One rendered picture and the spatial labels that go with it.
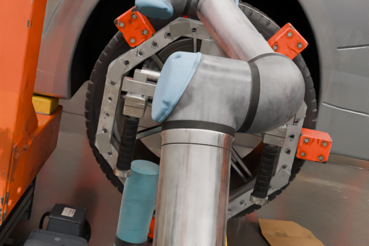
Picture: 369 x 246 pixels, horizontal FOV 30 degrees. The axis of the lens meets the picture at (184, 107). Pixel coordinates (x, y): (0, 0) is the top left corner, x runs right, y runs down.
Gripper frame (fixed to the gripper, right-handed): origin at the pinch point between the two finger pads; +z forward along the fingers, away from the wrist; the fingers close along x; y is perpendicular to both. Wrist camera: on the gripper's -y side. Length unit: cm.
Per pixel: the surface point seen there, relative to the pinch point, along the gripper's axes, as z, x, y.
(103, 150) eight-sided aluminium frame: 2.0, -38.8, -26.7
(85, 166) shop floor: 185, -5, -79
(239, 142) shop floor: 295, 11, 4
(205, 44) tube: -8.9, -19.2, 6.8
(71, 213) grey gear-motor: 31, -50, -46
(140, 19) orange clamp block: -13.1, -10.1, -8.1
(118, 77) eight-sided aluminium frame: -6.9, -22.2, -17.5
